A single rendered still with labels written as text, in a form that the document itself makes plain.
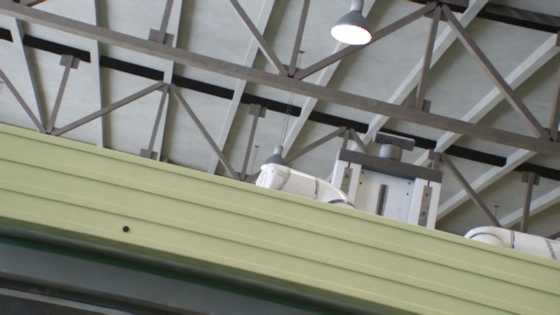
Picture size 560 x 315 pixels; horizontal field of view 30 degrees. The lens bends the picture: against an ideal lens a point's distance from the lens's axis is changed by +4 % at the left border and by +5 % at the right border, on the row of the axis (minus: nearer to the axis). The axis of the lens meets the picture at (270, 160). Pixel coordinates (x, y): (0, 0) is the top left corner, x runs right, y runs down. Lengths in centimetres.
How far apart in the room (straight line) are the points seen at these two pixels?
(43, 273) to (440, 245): 31
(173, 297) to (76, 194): 11
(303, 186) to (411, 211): 60
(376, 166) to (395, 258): 243
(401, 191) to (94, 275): 252
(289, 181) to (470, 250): 189
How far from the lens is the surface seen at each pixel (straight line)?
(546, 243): 306
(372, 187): 324
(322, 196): 272
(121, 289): 79
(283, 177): 268
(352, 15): 1210
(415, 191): 322
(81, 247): 82
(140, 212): 77
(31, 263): 80
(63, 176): 78
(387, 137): 326
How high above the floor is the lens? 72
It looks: 18 degrees up
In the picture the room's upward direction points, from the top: 13 degrees clockwise
